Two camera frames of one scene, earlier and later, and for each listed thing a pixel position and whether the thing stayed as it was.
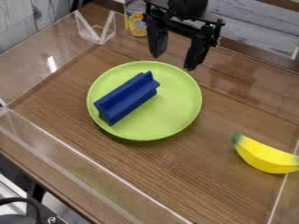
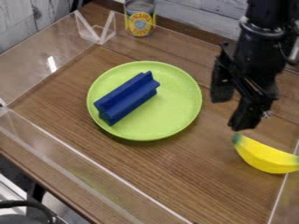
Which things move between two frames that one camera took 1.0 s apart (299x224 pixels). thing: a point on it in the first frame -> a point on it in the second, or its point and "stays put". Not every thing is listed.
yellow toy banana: (263, 157) stays put
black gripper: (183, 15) -> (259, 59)
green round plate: (166, 115) stays put
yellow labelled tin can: (135, 18) stays put
